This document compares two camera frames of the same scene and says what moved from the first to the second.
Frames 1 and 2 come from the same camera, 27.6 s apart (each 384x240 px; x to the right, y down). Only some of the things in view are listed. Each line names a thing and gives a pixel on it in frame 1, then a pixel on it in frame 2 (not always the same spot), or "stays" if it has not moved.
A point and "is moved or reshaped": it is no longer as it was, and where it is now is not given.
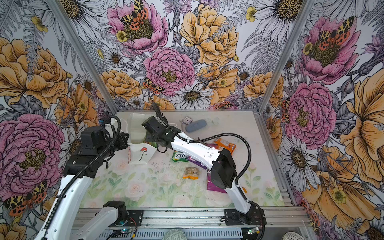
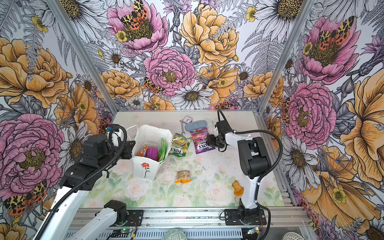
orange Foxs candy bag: x=222 y=144 is moved or reshaped
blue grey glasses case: x=195 y=125 stays
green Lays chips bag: x=153 y=144 to x=163 y=150
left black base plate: x=135 y=218 stays
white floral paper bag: x=139 y=152 is moved or reshaped
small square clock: x=187 y=120 stays
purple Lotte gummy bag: x=211 y=185 to x=152 y=153
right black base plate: x=255 y=216 stays
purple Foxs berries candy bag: x=195 y=161 to x=201 y=140
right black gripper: x=149 y=137 to x=211 y=141
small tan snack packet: x=192 y=173 to x=182 y=176
